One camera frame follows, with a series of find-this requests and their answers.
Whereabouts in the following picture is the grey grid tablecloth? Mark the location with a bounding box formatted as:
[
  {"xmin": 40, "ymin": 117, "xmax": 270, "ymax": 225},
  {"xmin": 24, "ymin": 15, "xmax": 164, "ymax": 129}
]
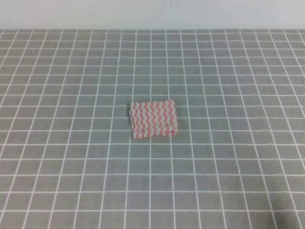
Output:
[{"xmin": 0, "ymin": 30, "xmax": 305, "ymax": 229}]

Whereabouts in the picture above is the pink white wavy towel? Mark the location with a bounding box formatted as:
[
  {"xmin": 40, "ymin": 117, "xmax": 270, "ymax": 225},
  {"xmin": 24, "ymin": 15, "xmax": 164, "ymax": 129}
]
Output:
[{"xmin": 129, "ymin": 100, "xmax": 178, "ymax": 139}]

